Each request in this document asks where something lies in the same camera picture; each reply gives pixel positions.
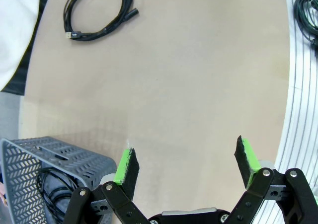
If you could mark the grey perforated plastic basket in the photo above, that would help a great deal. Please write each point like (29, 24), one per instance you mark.
(74, 157)

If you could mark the white ribbed panel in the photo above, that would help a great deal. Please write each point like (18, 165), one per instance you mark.
(298, 109)

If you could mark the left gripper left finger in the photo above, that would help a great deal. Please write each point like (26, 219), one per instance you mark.
(124, 174)

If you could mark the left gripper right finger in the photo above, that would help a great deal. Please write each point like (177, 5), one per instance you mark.
(248, 164)

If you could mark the person in white sweatshirt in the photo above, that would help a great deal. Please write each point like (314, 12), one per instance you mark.
(12, 35)

